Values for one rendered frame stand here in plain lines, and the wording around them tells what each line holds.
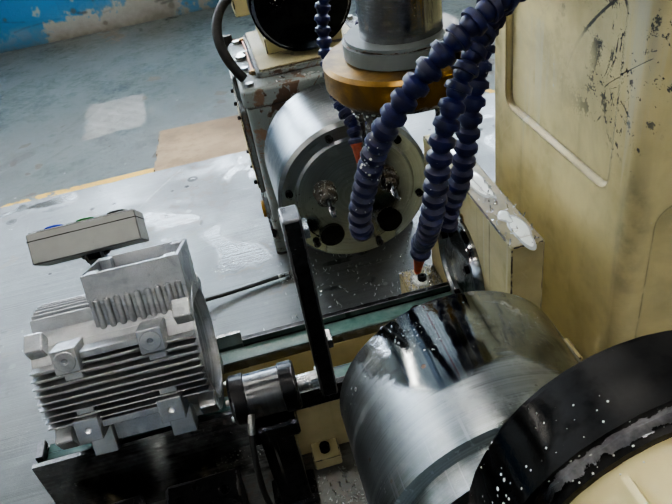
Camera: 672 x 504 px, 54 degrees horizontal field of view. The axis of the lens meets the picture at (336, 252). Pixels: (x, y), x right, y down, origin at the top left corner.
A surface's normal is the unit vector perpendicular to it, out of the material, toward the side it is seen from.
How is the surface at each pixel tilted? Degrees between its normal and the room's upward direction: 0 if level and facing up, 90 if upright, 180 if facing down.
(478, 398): 9
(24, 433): 0
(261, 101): 90
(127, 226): 53
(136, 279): 67
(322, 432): 90
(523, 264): 90
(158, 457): 90
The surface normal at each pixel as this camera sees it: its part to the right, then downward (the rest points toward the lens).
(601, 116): -0.96, 0.25
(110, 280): 0.12, 0.21
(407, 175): 0.22, 0.55
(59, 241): 0.09, -0.03
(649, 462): -0.50, -0.64
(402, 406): -0.73, -0.46
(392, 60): -0.23, 0.61
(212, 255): -0.14, -0.79
